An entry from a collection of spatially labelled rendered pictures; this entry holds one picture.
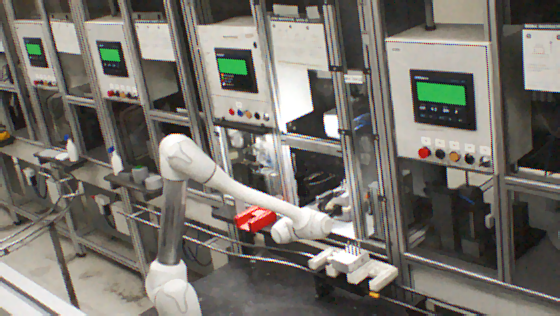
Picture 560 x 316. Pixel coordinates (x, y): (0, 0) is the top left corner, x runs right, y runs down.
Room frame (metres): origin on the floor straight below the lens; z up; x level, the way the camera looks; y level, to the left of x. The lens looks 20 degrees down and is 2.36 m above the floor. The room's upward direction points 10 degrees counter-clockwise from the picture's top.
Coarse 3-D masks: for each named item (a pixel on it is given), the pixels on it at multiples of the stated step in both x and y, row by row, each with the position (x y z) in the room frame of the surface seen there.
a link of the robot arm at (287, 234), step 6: (282, 222) 2.75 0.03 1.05; (288, 222) 2.73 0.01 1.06; (276, 228) 2.73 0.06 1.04; (282, 228) 2.72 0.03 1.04; (288, 228) 2.72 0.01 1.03; (276, 234) 2.72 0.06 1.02; (282, 234) 2.70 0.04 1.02; (288, 234) 2.71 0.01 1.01; (294, 234) 2.70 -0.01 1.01; (276, 240) 2.73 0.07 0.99; (282, 240) 2.70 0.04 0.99; (288, 240) 2.71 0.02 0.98; (294, 240) 2.72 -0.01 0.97
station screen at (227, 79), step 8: (216, 56) 3.26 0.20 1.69; (224, 56) 3.21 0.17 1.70; (232, 56) 3.17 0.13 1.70; (240, 56) 3.13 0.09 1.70; (224, 72) 3.23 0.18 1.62; (248, 72) 3.10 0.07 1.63; (224, 80) 3.24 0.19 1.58; (232, 80) 3.19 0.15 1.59; (240, 80) 3.15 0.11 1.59; (248, 80) 3.11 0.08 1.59; (240, 88) 3.16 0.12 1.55; (248, 88) 3.12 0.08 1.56
